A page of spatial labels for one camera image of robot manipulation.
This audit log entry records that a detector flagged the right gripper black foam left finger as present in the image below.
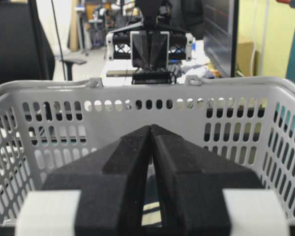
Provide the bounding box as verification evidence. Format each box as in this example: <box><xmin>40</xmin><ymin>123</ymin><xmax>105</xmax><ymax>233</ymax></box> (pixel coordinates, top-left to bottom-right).
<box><xmin>14</xmin><ymin>124</ymin><xmax>151</xmax><ymax>236</ymax></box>

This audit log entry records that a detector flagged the white plastic shopping basket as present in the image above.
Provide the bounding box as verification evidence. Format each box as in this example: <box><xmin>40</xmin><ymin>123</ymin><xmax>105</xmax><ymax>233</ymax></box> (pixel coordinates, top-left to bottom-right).
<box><xmin>0</xmin><ymin>77</ymin><xmax>295</xmax><ymax>225</ymax></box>

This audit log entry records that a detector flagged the black monitor screen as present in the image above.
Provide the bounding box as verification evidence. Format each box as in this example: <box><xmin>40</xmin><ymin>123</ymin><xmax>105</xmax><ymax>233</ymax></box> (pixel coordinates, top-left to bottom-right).
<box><xmin>202</xmin><ymin>0</ymin><xmax>239</xmax><ymax>78</ymax></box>

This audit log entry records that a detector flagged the striped dark cloth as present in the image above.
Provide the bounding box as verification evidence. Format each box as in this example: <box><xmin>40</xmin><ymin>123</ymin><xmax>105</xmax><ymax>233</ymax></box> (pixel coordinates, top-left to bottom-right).
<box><xmin>142</xmin><ymin>160</ymin><xmax>162</xmax><ymax>227</ymax></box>

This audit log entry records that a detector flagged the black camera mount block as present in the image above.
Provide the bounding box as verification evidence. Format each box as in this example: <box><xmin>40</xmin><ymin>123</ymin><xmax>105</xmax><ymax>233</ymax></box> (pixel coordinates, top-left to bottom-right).
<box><xmin>131</xmin><ymin>70</ymin><xmax>177</xmax><ymax>85</ymax></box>

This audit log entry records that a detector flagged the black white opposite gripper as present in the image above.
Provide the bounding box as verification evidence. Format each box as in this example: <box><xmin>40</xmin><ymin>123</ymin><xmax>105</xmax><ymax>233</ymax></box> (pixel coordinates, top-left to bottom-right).
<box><xmin>106</xmin><ymin>22</ymin><xmax>193</xmax><ymax>69</ymax></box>

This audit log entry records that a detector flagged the pile of coloured cloths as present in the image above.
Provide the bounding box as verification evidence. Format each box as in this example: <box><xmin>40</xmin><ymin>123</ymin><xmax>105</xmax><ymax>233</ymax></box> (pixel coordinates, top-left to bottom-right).
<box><xmin>178</xmin><ymin>61</ymin><xmax>223</xmax><ymax>81</ymax></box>

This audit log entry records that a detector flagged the black hanging cable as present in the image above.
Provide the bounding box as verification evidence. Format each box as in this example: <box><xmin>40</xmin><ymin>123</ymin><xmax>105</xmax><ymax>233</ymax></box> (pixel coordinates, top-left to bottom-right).
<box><xmin>50</xmin><ymin>0</ymin><xmax>67</xmax><ymax>81</ymax></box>

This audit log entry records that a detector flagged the cardboard box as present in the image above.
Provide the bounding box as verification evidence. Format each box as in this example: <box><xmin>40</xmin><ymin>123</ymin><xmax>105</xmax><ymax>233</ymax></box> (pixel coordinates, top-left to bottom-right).
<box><xmin>236</xmin><ymin>36</ymin><xmax>254</xmax><ymax>76</ymax></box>

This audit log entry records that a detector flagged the black office chair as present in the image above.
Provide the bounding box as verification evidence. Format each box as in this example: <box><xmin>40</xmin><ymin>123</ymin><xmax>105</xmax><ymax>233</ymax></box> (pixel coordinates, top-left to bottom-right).
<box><xmin>0</xmin><ymin>0</ymin><xmax>87</xmax><ymax>89</ymax></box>

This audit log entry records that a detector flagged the right gripper black foam right finger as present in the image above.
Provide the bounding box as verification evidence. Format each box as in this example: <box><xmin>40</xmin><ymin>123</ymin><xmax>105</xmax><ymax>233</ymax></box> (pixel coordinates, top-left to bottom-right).
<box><xmin>150</xmin><ymin>124</ymin><xmax>291</xmax><ymax>236</ymax></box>

